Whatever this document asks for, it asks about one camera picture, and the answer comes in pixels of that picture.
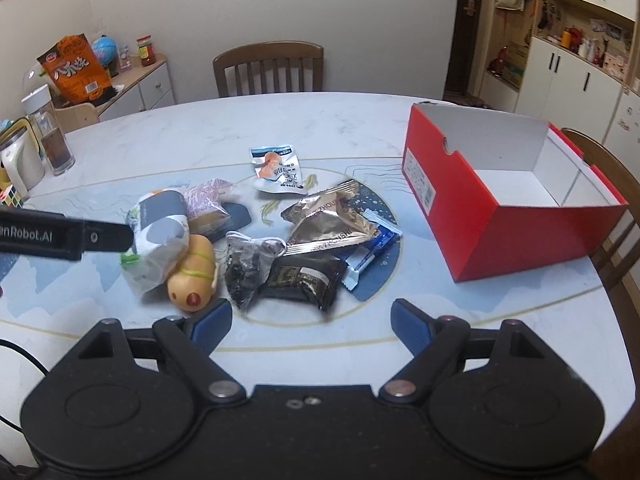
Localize black gold snack packet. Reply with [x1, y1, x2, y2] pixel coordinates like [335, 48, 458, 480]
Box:
[258, 255, 346, 313]

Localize yellow duck toy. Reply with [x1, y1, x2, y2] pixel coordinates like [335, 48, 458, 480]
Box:
[166, 234, 217, 312]

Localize wooden chair far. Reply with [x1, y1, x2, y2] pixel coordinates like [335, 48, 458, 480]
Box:
[213, 40, 324, 98]

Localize glass jar white lid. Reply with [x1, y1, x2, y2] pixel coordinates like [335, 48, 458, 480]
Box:
[22, 84, 75, 176]

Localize orange snack bag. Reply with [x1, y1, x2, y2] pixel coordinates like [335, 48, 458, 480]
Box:
[37, 34, 116, 106]

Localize red shoe box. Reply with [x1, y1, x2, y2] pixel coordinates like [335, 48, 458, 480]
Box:
[400, 100, 629, 283]

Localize blue wafer packet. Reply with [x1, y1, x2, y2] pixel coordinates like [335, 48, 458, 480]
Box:
[337, 209, 402, 292]

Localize clear bag black bits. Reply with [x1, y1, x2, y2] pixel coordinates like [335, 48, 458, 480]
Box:
[224, 231, 271, 311]

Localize blue globe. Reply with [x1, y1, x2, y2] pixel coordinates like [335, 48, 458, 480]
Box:
[91, 36, 117, 66]

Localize rubiks cube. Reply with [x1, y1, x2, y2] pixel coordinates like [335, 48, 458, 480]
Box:
[0, 184, 23, 208]

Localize wooden chair right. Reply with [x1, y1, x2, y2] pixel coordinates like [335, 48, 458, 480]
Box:
[560, 127, 640, 291]

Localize red sauce jar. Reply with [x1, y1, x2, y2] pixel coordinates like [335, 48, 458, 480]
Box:
[137, 35, 156, 66]

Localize white sideboard cabinet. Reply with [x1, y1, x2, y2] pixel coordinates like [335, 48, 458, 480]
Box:
[54, 54, 177, 134]

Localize wooden chair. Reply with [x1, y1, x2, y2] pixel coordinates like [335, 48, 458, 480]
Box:
[560, 127, 640, 291]
[213, 40, 324, 98]

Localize white wall cupboards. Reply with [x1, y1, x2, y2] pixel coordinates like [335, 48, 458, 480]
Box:
[479, 0, 640, 162]

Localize gold foil snack bag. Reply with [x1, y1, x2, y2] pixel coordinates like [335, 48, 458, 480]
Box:
[281, 179, 378, 256]

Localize pink white bread packet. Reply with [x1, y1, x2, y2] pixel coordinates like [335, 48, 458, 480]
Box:
[181, 179, 233, 235]

